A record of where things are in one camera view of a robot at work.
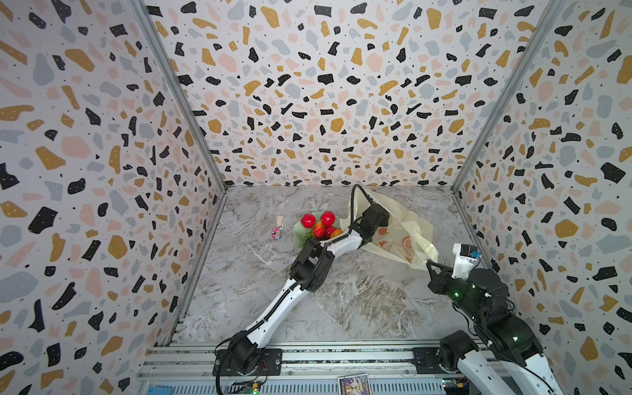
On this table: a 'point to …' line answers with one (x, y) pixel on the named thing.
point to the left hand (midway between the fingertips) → (389, 209)
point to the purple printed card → (357, 384)
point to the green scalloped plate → (302, 234)
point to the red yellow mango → (336, 232)
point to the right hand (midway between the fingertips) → (428, 263)
